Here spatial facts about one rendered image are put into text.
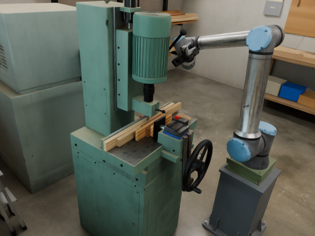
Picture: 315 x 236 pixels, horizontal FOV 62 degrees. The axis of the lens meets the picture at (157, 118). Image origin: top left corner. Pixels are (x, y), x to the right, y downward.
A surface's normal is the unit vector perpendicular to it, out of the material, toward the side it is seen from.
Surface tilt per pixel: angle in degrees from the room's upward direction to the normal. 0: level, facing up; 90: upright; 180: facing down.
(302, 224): 0
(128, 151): 0
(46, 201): 0
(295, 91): 90
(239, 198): 90
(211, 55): 90
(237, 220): 90
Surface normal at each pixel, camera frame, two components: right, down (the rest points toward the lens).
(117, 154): 0.06, -0.88
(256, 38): -0.75, 0.13
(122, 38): -0.59, 0.36
